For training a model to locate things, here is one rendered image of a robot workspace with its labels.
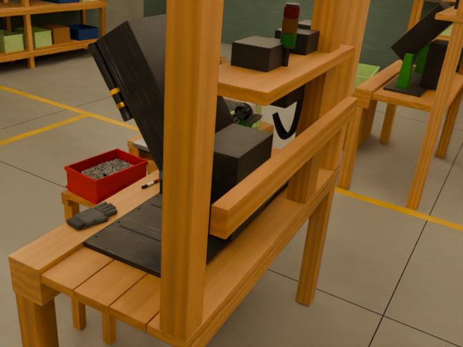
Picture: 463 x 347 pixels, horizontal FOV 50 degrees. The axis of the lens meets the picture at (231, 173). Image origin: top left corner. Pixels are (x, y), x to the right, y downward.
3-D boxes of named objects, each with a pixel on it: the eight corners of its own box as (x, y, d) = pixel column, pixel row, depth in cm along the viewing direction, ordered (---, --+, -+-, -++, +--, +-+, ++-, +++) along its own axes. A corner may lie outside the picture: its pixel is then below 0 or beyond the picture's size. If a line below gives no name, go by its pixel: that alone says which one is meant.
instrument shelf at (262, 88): (187, 89, 143) (188, 75, 142) (297, 46, 217) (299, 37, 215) (266, 107, 134) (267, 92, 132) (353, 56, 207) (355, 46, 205)
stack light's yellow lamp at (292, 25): (278, 32, 157) (280, 18, 155) (284, 31, 161) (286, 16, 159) (293, 35, 155) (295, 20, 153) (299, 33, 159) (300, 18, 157)
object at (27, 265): (12, 292, 170) (7, 255, 163) (222, 154, 292) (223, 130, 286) (42, 306, 164) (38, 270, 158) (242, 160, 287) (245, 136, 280)
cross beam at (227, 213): (209, 234, 132) (211, 204, 128) (344, 113, 238) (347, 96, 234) (225, 239, 130) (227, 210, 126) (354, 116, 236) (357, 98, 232)
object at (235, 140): (188, 227, 188) (192, 144, 173) (226, 197, 213) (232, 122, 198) (231, 243, 181) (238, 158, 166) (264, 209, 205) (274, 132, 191)
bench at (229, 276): (34, 438, 202) (9, 260, 165) (213, 259, 324) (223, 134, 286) (176, 531, 175) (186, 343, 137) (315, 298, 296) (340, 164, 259)
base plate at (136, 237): (83, 246, 175) (82, 241, 174) (228, 150, 265) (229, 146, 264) (182, 288, 159) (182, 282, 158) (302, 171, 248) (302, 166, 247)
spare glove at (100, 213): (83, 234, 178) (83, 228, 177) (64, 224, 184) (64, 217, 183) (125, 214, 193) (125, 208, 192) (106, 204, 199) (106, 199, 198)
